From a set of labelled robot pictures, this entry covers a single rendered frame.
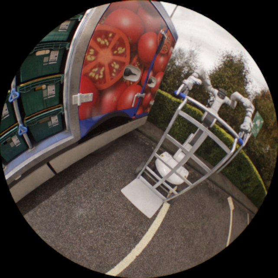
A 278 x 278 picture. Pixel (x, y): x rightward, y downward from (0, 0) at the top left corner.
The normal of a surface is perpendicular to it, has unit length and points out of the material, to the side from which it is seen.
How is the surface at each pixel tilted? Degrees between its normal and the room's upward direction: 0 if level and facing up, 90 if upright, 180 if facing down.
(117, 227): 0
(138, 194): 0
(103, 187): 0
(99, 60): 90
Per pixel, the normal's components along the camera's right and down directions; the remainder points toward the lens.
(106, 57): 0.79, 0.54
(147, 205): 0.29, -0.75
